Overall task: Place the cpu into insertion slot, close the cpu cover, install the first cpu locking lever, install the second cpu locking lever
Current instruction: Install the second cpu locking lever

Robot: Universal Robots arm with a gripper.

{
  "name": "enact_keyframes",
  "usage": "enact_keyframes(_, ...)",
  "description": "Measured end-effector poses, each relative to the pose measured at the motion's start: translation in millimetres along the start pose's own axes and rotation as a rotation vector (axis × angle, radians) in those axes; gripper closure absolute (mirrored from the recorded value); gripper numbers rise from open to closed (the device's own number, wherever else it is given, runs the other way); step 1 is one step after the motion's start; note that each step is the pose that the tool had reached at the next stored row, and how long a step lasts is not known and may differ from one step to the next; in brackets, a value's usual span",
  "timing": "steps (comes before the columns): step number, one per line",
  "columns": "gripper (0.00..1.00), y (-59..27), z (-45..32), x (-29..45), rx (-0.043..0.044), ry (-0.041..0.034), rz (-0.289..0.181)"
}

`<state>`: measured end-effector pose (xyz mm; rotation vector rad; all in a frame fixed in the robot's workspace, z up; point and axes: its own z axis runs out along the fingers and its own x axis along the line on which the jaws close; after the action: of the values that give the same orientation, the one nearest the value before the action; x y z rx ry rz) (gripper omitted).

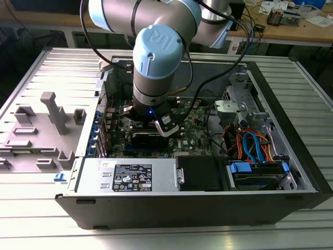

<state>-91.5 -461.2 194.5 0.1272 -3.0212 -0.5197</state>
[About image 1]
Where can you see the silver power supply with label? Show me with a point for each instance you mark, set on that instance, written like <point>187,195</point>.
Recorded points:
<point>88,177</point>

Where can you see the wooden desk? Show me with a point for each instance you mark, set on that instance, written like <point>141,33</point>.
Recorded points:
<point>286,34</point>

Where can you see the silver disk bay bracket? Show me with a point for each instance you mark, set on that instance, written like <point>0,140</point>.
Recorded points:
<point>229,106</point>

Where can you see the grey parts rack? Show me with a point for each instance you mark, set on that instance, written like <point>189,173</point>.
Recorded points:
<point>39,140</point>

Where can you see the black upright tower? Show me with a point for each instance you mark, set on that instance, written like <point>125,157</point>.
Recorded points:
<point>238,10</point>

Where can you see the green motherboard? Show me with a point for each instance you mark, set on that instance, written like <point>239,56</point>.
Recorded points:
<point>192,135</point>

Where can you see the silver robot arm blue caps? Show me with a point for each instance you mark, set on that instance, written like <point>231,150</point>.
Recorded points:
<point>156,78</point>

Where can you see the hard disk in blue carrier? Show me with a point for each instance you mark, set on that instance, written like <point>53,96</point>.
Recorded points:
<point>240,167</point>

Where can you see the white printed booklet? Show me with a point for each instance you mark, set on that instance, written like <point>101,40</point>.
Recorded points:
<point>265,7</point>

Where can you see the blue card retention clip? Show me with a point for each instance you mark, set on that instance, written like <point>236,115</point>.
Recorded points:
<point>98,115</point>
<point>95,129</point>
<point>91,151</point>
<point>93,140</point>

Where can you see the small black box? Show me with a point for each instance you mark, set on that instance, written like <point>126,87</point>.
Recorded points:
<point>259,27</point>

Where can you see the black PC case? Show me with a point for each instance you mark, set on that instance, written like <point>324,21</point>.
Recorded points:
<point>156,211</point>

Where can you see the finned metal heatsink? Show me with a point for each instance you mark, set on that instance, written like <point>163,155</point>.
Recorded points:
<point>275,17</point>

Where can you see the clear plastic bag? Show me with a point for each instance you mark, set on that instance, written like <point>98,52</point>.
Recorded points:
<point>309,7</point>

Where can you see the dark office chair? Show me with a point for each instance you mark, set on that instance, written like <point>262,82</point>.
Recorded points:
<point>26,47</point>

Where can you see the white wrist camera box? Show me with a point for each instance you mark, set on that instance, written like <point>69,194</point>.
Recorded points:
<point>167,127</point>

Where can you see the black graphics card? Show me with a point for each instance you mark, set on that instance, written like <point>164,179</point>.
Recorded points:
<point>145,142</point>

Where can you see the small blue plastic clip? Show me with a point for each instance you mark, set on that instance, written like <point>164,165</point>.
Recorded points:
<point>59,177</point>

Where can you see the white paper sheet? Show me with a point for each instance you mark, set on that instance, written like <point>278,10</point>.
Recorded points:
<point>318,21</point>

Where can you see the blue expansion slot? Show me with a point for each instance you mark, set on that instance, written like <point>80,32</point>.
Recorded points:
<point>128,149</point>

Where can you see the black equipment box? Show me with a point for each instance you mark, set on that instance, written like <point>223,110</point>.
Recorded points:
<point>52,6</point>

